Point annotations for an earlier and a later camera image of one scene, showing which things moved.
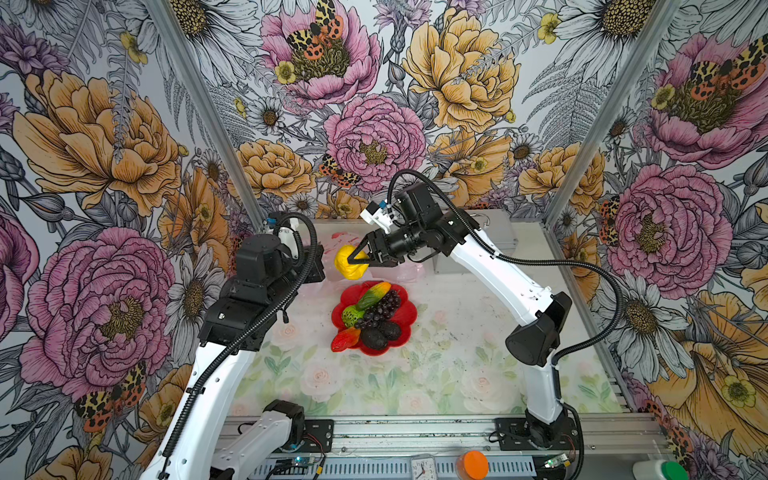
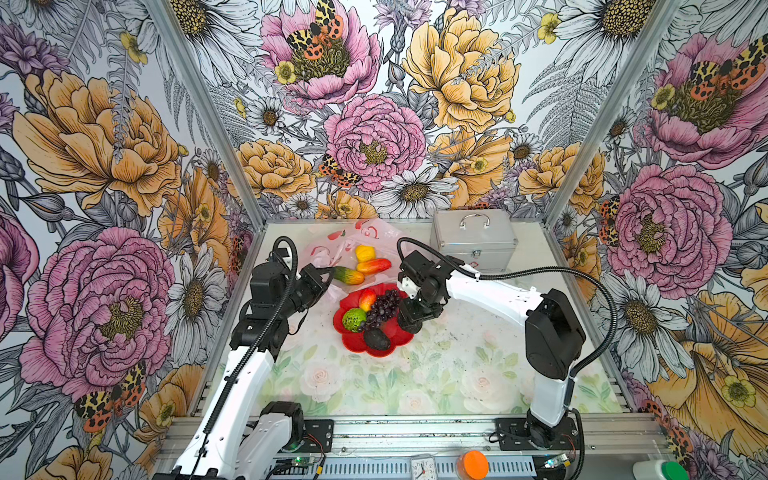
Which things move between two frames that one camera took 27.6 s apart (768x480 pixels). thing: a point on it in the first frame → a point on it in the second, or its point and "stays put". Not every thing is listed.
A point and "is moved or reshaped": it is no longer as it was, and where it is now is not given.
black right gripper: x=375 y=238 → x=407 y=311
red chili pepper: x=345 y=338 is moved or reshaped
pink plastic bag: x=384 y=275 is moved or reshaped
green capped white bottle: x=659 y=470 stays put
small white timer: x=424 y=467 stays put
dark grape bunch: x=381 y=311 stays put
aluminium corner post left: x=208 y=113 stays put
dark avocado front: x=373 y=339 stays put
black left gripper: x=315 y=273 → x=312 y=274
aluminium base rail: x=518 y=447 stays put
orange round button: x=472 y=465 stays put
